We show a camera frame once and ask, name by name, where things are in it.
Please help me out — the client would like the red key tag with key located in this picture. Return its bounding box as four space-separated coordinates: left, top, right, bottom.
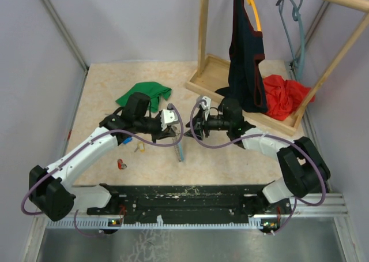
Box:
117 159 127 170

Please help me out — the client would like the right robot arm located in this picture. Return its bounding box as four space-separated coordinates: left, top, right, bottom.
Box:
185 96 330 214

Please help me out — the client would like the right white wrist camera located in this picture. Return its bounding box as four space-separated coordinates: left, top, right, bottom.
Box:
197 96 212 120

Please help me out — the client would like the yellow hanger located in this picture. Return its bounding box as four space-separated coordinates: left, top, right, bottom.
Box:
246 0 262 32

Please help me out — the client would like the red cloth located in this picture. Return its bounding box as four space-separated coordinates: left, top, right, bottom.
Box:
263 74 311 121

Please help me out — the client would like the yellow key tag with key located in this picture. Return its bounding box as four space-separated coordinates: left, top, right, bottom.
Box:
134 142 145 153

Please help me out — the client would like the dark navy garment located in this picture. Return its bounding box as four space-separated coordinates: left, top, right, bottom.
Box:
216 0 268 113

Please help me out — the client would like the grey-blue hanger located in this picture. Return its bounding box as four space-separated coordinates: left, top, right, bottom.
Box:
275 0 307 81

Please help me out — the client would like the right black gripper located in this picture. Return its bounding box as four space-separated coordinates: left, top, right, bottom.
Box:
184 108 232 140

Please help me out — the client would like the blue key tag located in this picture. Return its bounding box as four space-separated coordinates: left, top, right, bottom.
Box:
122 137 133 145

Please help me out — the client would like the aluminium rail frame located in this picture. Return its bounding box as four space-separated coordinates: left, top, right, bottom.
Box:
44 193 348 234

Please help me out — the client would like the green cloth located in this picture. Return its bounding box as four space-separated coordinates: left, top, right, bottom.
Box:
115 81 172 113

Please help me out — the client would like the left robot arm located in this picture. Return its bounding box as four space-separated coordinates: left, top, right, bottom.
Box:
24 92 183 222

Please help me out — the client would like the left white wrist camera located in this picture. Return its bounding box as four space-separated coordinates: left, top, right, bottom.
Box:
160 109 179 131

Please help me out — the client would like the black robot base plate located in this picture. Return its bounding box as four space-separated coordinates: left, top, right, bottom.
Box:
86 185 291 224

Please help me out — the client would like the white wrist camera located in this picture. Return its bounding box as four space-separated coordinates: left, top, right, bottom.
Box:
160 109 179 131
197 96 212 120

